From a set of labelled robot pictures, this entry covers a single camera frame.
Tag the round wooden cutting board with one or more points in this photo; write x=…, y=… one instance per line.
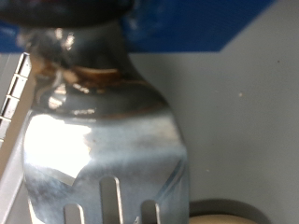
x=222, y=220

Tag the silver toaster oven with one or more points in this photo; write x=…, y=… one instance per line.
x=243, y=124

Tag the metal spatula with blue block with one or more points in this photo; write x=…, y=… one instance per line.
x=106, y=140

